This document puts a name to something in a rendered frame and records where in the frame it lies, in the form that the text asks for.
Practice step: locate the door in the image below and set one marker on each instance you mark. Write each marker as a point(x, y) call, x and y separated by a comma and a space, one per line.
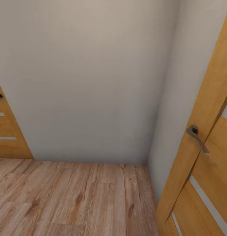
point(12, 141)
point(194, 199)

